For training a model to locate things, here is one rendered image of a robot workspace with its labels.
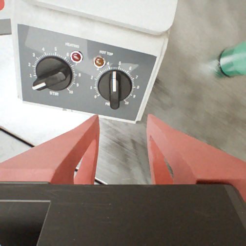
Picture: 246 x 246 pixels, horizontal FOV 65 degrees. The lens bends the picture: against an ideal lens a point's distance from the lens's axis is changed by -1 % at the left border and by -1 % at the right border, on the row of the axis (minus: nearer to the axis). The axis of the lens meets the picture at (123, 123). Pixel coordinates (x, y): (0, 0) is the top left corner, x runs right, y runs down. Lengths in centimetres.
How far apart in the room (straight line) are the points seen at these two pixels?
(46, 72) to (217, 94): 21
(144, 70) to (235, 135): 17
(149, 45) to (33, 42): 10
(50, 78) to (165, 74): 14
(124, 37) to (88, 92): 6
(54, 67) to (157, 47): 9
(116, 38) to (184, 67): 11
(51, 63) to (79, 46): 3
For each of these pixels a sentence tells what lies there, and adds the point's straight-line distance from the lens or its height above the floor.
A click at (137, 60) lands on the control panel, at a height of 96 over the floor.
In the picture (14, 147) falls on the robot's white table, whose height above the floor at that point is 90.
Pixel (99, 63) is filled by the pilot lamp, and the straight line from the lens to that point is 18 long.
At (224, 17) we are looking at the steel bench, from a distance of 30.
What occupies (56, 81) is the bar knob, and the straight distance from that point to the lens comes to 17.
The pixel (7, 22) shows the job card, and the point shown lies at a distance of 26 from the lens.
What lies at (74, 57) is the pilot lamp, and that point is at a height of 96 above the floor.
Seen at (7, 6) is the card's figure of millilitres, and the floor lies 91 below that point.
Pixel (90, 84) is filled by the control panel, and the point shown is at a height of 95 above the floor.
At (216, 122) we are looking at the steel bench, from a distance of 28.
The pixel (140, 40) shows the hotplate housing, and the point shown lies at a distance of 18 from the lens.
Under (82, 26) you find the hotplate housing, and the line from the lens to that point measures 18.
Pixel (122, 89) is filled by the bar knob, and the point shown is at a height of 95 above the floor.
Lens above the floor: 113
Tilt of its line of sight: 79 degrees down
